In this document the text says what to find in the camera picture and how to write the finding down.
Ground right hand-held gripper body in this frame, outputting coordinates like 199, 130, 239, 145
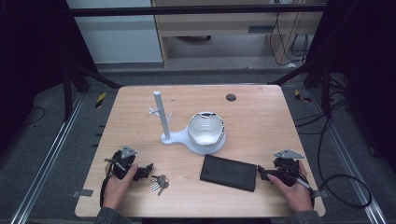
273, 149, 305, 188

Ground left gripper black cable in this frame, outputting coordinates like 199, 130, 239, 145
99, 158, 117, 209

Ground black horizontal bar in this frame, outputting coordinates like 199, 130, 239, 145
65, 5, 329, 17

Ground person's left hand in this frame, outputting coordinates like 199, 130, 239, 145
102, 163, 139, 211

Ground yellow black striped tape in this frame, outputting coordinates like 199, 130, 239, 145
293, 89, 312, 104
94, 91, 107, 109

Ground bunch of silver keys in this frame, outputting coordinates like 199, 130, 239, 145
149, 174, 170, 197

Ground light wooden desk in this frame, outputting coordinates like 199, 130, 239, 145
150, 0, 329, 67

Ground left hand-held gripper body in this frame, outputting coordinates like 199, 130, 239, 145
106, 144, 138, 181

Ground black hanging cables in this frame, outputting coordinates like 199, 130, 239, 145
269, 0, 310, 67

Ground grey metal table bracket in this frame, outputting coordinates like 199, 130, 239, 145
72, 189, 94, 199
311, 189, 330, 200

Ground white cabinet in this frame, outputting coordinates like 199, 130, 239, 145
65, 0, 163, 65

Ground aluminium floor rail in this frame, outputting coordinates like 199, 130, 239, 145
309, 90, 389, 224
9, 92, 86, 224

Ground dark curtain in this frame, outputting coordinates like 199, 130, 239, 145
0, 0, 94, 150
306, 0, 396, 174

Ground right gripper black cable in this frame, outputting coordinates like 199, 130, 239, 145
290, 118, 374, 210

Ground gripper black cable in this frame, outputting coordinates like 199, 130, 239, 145
99, 158, 117, 209
290, 118, 374, 210

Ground white stand with hook pole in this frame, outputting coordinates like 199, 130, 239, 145
148, 91, 227, 156

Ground person's right hand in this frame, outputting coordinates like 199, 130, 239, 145
266, 161, 316, 214

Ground black metal stand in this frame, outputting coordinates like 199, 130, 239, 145
61, 60, 123, 123
267, 60, 332, 118

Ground silver bowl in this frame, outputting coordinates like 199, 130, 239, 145
187, 111, 226, 147

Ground black wallet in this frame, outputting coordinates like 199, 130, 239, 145
199, 154, 258, 192

